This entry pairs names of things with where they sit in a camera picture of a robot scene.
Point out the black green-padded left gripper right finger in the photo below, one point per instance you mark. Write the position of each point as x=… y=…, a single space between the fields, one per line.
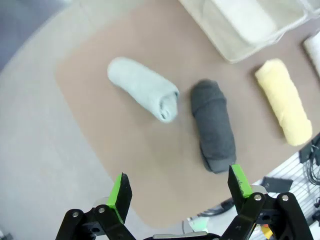
x=241 y=190

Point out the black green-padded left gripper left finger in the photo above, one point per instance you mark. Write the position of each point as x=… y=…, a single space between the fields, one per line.
x=117 y=200

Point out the dark grey towel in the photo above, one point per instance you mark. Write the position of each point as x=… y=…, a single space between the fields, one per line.
x=212 y=125

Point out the pale yellow towel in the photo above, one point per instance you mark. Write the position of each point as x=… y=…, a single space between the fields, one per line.
x=282 y=100

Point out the pale mint towel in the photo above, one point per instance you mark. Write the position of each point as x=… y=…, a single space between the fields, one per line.
x=140 y=85

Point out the black adapter box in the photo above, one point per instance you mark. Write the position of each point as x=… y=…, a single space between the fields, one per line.
x=276 y=183

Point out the cream fabric storage bin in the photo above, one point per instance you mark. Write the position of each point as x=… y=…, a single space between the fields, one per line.
x=220 y=40

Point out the white folded towel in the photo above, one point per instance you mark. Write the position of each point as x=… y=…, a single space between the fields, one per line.
x=313 y=50

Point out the pale pink towel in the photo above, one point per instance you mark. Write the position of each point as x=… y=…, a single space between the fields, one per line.
x=245 y=20

